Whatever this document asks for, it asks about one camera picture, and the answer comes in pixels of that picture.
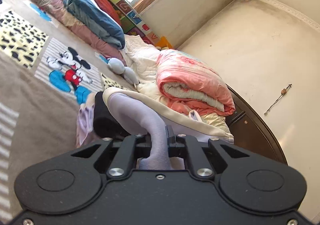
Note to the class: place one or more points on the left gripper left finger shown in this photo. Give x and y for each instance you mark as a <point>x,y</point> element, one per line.
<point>120,158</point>

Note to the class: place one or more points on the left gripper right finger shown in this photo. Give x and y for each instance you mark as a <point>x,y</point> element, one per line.
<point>188,148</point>

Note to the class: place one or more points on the purple and cream pants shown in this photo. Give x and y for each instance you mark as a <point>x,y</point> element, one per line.
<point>139,114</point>

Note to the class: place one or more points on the black folded garment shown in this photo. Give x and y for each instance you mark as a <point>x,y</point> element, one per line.
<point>104,124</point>

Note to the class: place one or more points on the pink folded quilt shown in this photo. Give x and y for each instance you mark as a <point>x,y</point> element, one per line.
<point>189,84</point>

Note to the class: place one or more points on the dark wooden headboard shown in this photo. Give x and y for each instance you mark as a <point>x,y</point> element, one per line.
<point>251,132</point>

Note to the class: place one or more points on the grey plush toy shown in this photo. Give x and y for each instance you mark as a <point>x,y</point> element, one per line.
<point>118,68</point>

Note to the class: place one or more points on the white cream quilt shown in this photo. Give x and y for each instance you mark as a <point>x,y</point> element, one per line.
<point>142,59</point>

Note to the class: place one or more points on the Mickey Mouse brown blanket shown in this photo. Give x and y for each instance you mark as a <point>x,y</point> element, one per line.
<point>38,121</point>

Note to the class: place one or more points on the blue folded quilt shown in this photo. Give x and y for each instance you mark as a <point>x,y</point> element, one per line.
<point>97,20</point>

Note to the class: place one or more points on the red folded blanket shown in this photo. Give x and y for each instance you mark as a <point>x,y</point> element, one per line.
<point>107,7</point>

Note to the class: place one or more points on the pink purple long quilt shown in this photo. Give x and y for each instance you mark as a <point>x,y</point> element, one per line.
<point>56,9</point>

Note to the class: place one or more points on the colourful alphabet foam mat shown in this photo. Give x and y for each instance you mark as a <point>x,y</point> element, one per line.
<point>132,23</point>

